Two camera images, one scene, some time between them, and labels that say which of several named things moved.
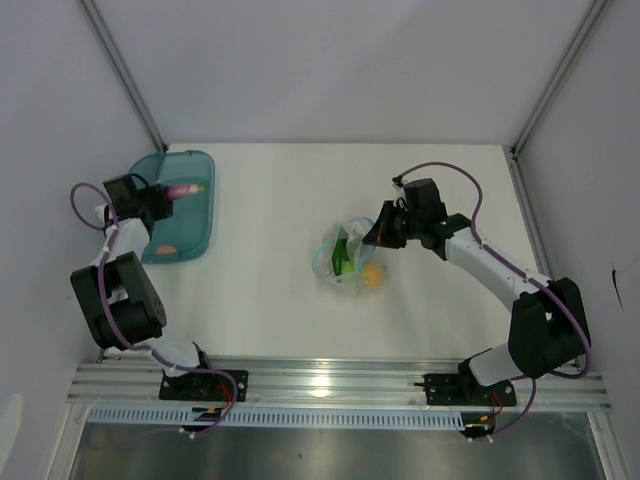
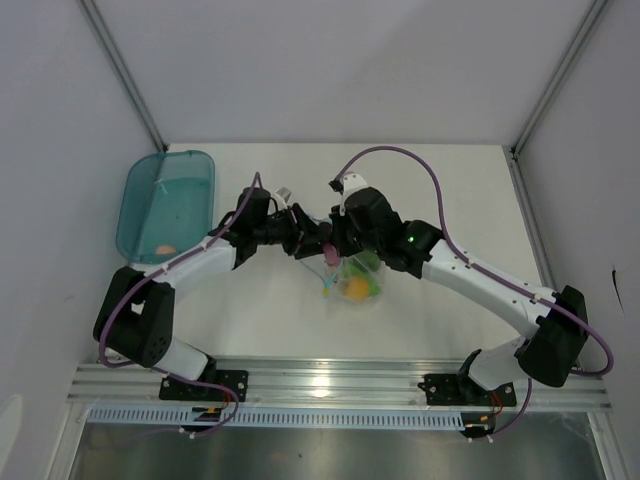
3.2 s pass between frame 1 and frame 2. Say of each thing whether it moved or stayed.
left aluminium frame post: stayed
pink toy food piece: stayed
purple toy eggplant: moved
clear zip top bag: moved
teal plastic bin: stayed
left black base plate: stayed
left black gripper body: moved
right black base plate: stayed
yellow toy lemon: moved
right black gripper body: moved
